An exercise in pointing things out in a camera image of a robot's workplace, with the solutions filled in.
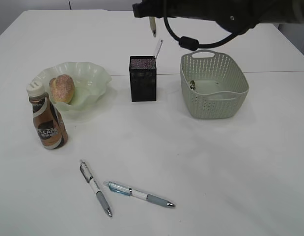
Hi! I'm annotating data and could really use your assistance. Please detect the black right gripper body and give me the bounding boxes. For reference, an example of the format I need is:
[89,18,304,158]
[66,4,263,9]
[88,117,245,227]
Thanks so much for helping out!
[132,0,259,34]

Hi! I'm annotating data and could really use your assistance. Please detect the clear plastic ruler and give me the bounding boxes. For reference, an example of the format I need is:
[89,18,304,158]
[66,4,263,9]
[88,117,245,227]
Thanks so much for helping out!
[153,39,164,59]

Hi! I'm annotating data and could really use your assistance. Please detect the paper ball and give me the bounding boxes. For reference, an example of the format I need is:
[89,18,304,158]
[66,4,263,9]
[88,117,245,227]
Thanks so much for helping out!
[190,80,196,91]

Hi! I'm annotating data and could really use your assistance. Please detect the cream green pen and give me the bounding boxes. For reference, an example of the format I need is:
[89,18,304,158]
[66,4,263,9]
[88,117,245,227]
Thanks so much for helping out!
[149,17,157,37]

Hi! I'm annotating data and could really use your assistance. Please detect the sugared bread roll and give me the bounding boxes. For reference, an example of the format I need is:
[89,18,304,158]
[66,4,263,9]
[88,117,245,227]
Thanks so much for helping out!
[49,74,75,104]

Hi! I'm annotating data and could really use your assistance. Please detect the brown coffee drink bottle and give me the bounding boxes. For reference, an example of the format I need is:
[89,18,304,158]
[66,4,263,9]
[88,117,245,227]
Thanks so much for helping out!
[27,81,68,149]

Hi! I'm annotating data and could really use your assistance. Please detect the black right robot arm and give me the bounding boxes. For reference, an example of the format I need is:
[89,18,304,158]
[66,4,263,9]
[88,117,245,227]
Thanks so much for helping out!
[132,0,304,34]

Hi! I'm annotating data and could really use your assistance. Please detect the pale green plastic basket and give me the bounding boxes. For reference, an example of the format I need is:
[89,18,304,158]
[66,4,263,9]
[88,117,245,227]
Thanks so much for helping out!
[180,50,249,119]

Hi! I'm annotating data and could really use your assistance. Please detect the black perforated pen holder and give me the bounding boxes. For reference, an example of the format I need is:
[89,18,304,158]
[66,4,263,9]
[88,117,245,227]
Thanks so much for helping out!
[129,56,157,102]

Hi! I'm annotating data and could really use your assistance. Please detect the blue clip grey pen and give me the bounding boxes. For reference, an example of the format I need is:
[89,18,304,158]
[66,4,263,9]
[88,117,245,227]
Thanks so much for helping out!
[104,181,176,208]

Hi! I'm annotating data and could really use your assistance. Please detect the grey grip clear pen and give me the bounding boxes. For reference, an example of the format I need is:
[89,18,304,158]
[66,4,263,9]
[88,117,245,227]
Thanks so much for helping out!
[79,160,112,218]

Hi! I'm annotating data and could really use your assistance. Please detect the pale green wavy glass bowl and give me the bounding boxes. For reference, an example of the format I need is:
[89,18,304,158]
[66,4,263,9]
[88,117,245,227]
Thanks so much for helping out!
[33,62,111,112]

